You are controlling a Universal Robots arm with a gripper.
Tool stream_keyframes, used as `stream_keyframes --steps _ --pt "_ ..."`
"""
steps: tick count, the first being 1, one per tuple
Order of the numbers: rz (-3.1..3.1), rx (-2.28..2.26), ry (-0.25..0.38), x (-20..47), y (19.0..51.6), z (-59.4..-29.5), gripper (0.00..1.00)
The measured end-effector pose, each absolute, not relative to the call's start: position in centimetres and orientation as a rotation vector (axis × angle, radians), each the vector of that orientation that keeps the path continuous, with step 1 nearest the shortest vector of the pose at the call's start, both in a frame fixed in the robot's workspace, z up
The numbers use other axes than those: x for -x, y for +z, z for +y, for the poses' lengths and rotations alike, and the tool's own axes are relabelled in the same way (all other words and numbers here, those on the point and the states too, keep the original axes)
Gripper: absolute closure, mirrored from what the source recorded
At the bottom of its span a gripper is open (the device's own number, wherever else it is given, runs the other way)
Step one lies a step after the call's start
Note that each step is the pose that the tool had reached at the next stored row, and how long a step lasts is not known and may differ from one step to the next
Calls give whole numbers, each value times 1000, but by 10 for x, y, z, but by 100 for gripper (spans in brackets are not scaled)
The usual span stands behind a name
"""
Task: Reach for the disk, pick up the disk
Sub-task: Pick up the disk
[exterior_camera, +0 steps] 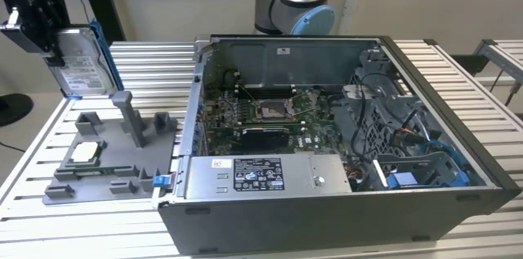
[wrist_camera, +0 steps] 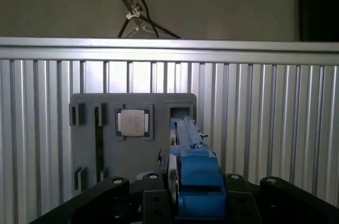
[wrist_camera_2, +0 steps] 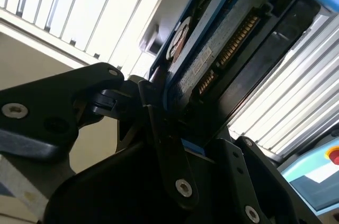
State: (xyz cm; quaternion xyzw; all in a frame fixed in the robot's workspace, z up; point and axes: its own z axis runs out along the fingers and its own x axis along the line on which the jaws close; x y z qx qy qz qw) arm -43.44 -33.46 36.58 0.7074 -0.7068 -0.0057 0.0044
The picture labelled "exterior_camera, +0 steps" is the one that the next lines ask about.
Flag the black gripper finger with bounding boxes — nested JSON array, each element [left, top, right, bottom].
[[28, 0, 68, 69]]

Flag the hard disk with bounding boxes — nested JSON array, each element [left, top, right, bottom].
[[43, 19, 125, 101]]

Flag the grey metal disk bay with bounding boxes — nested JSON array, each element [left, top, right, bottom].
[[329, 66, 488, 193]]

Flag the blue disk carrier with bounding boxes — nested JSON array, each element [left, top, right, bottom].
[[386, 173, 420, 187]]

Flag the black round stand base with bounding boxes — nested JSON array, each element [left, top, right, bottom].
[[0, 93, 35, 127]]

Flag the silver CPU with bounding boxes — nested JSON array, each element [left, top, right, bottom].
[[68, 141, 101, 163]]

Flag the grey parts rack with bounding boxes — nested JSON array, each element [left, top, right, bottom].
[[43, 90, 179, 208]]

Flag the installed RAM sticks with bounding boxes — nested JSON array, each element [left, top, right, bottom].
[[239, 84, 297, 93]]

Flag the blue case latch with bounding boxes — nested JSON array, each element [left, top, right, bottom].
[[151, 175, 172, 189]]

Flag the CPU socket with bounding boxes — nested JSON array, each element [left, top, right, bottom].
[[252, 99, 296, 121]]

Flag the silver power supply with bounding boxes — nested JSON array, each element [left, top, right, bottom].
[[183, 154, 353, 200]]

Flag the black graphics card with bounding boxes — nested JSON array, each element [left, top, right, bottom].
[[239, 126, 291, 154]]

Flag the green motherboard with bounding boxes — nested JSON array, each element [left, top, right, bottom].
[[201, 86, 348, 156]]

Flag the open black PC case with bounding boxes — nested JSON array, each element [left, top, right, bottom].
[[151, 34, 523, 255]]

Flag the metal slat side table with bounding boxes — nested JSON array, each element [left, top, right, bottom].
[[474, 38, 523, 88]]

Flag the black camera cable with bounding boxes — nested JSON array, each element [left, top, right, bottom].
[[69, 0, 92, 26]]

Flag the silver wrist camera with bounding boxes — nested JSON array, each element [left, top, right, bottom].
[[0, 7, 57, 55]]

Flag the black upright post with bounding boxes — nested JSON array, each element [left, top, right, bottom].
[[85, 0, 128, 43]]

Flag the black floor cable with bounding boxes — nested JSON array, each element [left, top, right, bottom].
[[0, 141, 27, 152]]

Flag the black wire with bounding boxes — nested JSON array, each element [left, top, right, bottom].
[[349, 72, 395, 165]]

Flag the red yellow wire bundle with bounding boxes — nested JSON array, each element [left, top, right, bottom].
[[394, 128, 423, 150]]

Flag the black table bracket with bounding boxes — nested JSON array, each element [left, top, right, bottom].
[[450, 53, 490, 76]]

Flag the blue wire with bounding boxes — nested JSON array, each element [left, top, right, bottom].
[[420, 141, 463, 175]]

